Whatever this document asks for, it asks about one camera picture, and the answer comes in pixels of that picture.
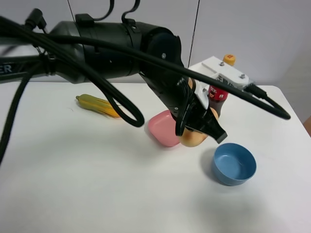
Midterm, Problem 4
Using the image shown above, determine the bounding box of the brown spotted potato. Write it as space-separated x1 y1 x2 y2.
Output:
180 107 220 148

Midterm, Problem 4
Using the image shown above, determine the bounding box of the thick black cable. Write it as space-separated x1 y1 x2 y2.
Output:
0 16 292 158

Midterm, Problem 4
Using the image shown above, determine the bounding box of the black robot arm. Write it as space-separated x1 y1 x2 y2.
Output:
0 9 227 145

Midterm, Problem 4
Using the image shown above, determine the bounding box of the blue bowl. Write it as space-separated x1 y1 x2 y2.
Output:
211 143 257 186

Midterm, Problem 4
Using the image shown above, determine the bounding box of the corn cob with husk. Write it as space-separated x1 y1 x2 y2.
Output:
76 94 120 118

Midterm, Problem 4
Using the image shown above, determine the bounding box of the pink square plate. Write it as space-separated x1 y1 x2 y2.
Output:
148 110 179 148

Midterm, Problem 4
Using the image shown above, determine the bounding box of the cola bottle yellow cap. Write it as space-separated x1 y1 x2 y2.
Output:
207 54 237 119

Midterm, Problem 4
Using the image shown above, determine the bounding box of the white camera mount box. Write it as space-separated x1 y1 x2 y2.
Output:
189 56 253 90

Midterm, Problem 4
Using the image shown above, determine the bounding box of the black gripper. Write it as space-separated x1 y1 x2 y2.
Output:
141 63 227 143

